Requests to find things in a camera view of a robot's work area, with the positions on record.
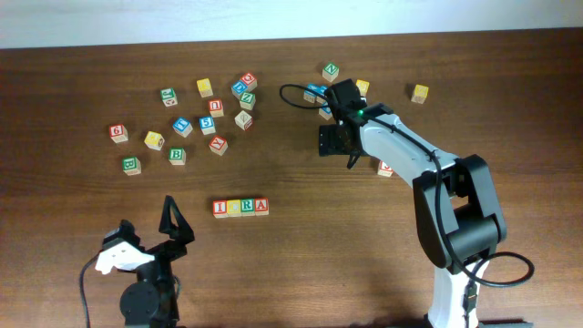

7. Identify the red U block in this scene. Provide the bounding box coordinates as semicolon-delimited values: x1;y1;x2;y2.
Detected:
208;99;224;118

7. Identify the blue P block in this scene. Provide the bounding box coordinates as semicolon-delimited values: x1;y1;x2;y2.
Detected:
319;107;333;120

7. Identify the red A block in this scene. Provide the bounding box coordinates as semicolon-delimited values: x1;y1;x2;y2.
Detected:
254;198;270;216

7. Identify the red Y block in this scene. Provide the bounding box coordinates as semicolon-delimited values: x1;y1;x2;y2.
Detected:
209;136;228;156

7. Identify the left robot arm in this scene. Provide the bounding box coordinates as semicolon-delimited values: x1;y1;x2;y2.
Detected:
96;195;195;328

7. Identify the green Z block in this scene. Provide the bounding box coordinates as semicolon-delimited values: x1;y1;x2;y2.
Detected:
240;92;256;110

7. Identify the blue T block left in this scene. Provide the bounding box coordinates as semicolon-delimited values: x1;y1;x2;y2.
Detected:
172;118;193;138

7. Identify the red 6 block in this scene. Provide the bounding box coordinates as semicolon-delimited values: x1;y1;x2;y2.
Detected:
108;124;128;143

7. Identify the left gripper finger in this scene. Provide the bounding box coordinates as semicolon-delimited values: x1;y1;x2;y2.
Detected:
159;195;195;245
103;220;140;246

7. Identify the green b block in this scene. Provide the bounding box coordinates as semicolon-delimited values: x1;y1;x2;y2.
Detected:
122;157;141;176
169;148;186;166

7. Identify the red I block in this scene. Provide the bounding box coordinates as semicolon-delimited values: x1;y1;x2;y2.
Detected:
212;200;229;219

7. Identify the blue X block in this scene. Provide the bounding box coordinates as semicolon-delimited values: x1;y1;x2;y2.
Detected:
303;84;320;104

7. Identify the green B block left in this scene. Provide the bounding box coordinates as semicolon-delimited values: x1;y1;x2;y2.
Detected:
122;157;141;176

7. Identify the yellow block top left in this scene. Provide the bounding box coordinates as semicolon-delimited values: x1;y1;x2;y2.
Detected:
196;78;213;97

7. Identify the red 3 block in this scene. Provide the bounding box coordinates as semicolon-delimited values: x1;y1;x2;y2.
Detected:
377;161;394;177

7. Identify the green R block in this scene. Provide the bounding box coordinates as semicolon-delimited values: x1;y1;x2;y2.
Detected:
240;199;255;216

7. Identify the green J block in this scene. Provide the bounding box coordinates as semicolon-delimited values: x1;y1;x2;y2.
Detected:
160;87;178;107

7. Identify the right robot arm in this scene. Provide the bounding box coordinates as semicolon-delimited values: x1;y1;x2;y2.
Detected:
313;79;506;327

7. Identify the blue 5 block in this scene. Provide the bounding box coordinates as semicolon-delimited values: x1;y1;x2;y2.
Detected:
199;117;216;135

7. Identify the blue D block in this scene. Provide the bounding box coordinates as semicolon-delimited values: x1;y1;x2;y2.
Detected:
231;80;248;99

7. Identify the yellow C block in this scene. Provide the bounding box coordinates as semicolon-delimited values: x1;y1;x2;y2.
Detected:
227;200;241;217

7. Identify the plain face red-edged block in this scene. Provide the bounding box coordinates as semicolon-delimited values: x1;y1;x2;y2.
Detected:
234;110;253;130

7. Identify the red Q block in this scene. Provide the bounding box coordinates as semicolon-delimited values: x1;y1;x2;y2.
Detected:
240;72;258;92

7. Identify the blue H block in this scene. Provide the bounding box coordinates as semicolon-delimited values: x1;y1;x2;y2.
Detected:
316;86;327;104

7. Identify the yellow block far right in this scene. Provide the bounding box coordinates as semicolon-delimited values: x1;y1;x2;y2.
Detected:
411;84;429;104

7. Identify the green N block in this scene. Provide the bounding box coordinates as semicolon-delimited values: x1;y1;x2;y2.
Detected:
322;62;340;82

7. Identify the yellow block top right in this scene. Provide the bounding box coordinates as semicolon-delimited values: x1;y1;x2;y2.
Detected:
356;79;370;97

